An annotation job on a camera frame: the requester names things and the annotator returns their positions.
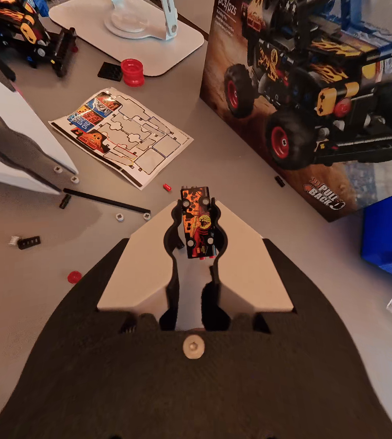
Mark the toy sticker sheet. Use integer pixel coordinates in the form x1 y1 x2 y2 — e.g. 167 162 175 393
48 87 194 190

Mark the long black toy axle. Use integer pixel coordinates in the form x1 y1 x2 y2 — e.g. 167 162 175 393
63 187 151 214

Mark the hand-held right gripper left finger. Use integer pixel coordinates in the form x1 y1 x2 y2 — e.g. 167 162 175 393
97 201 183 331

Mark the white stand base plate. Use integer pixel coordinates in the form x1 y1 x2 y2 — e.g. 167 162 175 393
48 0 205 77

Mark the flame printed black toy panel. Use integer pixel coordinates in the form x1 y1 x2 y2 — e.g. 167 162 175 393
180 186 218 260

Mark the black square toy plate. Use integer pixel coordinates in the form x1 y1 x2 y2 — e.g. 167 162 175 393
97 62 125 82

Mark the black toy truck model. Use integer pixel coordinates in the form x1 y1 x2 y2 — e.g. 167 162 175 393
0 0 78 78

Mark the monster truck toy box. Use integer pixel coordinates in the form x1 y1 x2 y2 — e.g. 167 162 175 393
199 0 392 223

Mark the blue plastic bin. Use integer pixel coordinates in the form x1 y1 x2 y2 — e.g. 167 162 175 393
360 187 392 286

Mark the red toy wheel hub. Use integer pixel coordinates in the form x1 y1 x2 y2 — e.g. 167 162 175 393
121 59 145 87

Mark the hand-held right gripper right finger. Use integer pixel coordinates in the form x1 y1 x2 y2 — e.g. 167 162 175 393
200 200 294 331

